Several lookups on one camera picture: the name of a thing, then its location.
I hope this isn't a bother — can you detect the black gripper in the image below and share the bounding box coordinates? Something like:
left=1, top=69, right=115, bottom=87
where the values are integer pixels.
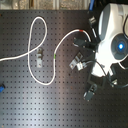
left=69, top=38, right=96, bottom=68

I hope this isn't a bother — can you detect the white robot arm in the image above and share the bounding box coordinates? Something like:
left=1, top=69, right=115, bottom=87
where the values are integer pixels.
left=70, top=3, right=128, bottom=87

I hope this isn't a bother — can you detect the blue object at edge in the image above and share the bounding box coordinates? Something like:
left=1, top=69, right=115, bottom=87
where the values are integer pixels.
left=0, top=85, right=5, bottom=93

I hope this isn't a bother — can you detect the metal cable clip fixture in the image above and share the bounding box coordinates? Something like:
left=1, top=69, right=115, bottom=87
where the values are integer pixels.
left=36, top=47, right=43, bottom=68

